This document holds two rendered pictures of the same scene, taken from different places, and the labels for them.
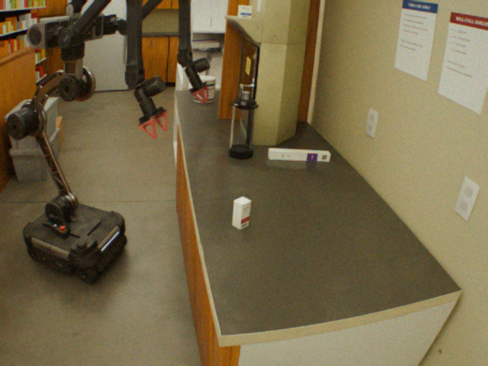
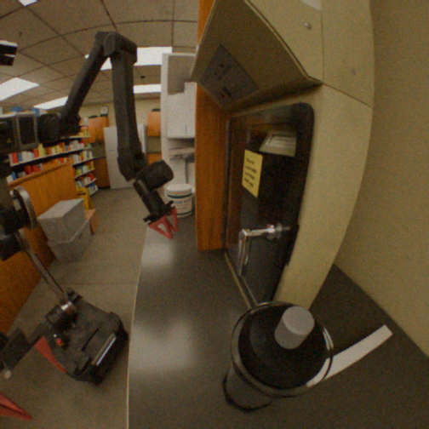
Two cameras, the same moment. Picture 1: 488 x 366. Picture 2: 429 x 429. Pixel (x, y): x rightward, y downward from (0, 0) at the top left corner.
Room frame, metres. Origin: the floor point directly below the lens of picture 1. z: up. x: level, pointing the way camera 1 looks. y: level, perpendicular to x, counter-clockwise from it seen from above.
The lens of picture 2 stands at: (1.42, 0.10, 1.34)
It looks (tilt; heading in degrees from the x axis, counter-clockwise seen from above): 25 degrees down; 0
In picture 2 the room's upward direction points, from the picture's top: 1 degrees clockwise
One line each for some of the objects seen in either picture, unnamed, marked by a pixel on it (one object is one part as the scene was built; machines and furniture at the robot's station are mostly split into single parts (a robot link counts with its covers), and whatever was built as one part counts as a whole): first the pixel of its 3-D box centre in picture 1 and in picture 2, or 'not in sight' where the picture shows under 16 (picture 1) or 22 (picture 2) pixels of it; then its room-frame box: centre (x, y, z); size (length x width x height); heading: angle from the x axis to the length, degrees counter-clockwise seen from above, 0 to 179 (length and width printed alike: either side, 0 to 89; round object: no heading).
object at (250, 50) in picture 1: (247, 83); (247, 210); (1.76, 0.03, 1.19); 0.30 x 0.01 x 0.40; 14
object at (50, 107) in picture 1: (33, 122); (65, 219); (2.96, 2.05, 0.49); 0.60 x 0.42 x 0.33; 14
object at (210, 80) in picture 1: (204, 88); (180, 199); (2.29, 0.29, 1.02); 0.13 x 0.13 x 0.15
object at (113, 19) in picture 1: (115, 24); (53, 126); (2.01, 0.79, 1.45); 0.09 x 0.08 x 0.12; 168
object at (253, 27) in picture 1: (241, 27); (230, 71); (1.75, 0.08, 1.46); 0.32 x 0.12 x 0.10; 14
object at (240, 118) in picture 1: (242, 127); (261, 371); (1.50, 0.03, 1.06); 0.11 x 0.11 x 0.21
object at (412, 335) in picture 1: (255, 239); not in sight; (1.61, -0.08, 0.45); 2.05 x 0.67 x 0.90; 14
